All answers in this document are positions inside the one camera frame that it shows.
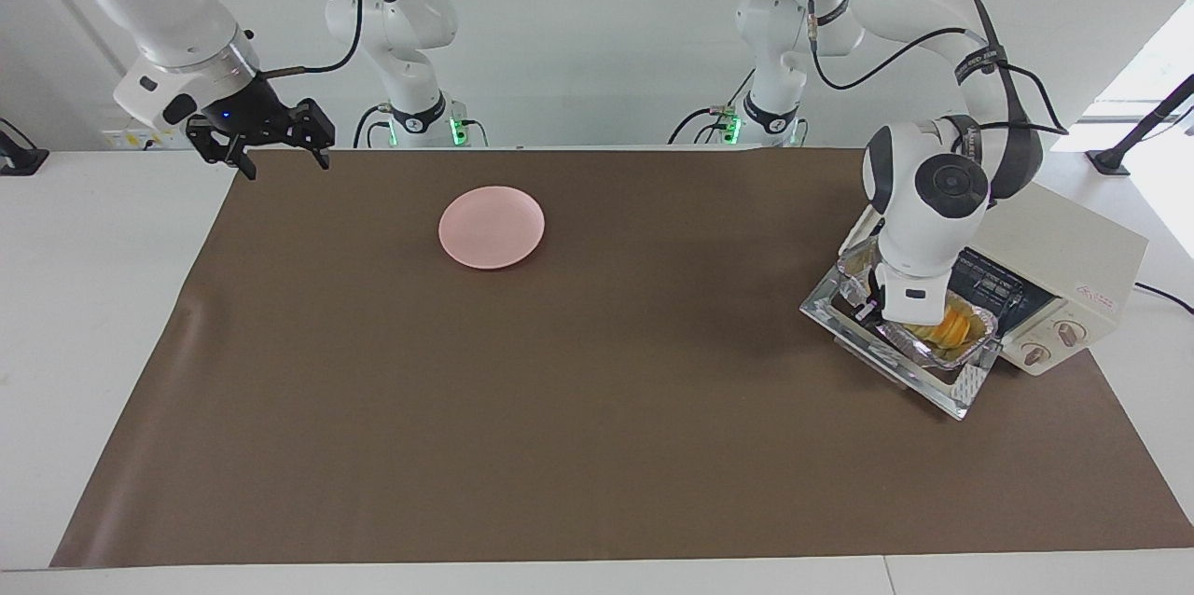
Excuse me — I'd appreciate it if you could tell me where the aluminium foil tray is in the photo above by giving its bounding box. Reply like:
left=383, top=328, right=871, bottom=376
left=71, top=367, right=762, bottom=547
left=837, top=236, right=999, bottom=365

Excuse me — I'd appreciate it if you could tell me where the black table clamp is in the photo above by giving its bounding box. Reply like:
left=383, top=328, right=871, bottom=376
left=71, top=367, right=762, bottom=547
left=0, top=118, right=50, bottom=176

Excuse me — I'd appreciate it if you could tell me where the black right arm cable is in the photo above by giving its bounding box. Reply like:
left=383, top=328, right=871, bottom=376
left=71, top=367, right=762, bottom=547
left=252, top=0, right=365, bottom=79

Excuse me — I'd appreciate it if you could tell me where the golden bread roll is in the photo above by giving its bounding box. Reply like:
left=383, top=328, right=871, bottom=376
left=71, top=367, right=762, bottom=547
left=919, top=309, right=978, bottom=352

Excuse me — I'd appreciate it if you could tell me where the pink round plate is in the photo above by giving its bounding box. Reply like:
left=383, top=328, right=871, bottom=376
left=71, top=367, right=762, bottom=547
left=438, top=187, right=546, bottom=270

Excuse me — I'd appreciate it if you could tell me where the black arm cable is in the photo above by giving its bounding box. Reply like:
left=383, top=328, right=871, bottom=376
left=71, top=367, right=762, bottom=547
left=252, top=0, right=365, bottom=79
left=804, top=0, right=1070, bottom=137

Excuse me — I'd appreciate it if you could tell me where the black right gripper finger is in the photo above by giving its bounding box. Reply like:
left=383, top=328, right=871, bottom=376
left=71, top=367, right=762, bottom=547
left=187, top=115, right=258, bottom=181
left=280, top=99, right=336, bottom=171

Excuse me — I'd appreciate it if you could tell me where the glass oven door chrome frame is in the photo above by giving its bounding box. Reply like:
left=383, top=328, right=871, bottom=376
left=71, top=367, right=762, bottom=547
left=799, top=239, right=1005, bottom=422

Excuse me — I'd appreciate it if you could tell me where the black camera stand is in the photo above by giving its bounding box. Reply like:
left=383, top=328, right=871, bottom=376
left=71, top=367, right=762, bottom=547
left=1086, top=73, right=1194, bottom=177

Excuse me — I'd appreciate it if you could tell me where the white wall socket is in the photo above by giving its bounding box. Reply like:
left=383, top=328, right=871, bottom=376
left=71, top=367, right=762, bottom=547
left=105, top=129, right=189, bottom=152

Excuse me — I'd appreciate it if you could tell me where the black oven power cord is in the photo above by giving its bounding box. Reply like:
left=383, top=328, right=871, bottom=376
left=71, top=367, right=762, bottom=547
left=1132, top=282, right=1194, bottom=317

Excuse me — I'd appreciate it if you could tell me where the white toaster oven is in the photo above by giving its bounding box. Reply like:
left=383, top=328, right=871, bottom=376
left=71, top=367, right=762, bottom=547
left=844, top=180, right=1150, bottom=379

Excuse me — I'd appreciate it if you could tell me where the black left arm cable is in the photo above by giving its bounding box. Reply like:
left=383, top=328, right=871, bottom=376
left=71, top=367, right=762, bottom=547
left=804, top=0, right=1070, bottom=137

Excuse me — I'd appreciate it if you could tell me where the brown table mat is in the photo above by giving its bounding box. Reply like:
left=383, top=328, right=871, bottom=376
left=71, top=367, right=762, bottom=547
left=51, top=147, right=1194, bottom=568

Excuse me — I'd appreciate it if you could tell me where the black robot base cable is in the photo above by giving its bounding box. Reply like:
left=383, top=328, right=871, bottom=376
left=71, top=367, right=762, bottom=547
left=666, top=68, right=758, bottom=146
left=352, top=103, right=395, bottom=149

